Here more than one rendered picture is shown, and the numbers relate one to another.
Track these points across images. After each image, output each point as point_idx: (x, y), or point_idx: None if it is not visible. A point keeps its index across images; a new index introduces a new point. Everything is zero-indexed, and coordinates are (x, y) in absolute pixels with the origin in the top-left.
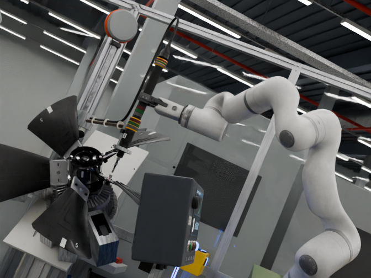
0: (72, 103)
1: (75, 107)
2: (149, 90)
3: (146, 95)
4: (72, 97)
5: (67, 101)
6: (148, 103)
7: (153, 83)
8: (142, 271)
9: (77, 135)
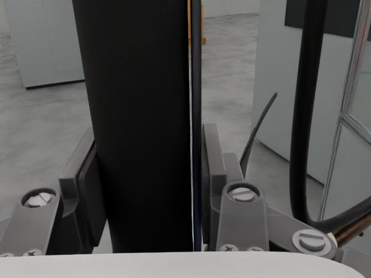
0: (257, 123)
1: (249, 140)
2: (91, 110)
3: (56, 176)
4: (268, 102)
5: (260, 116)
6: (202, 226)
7: (74, 0)
8: None
9: (206, 245)
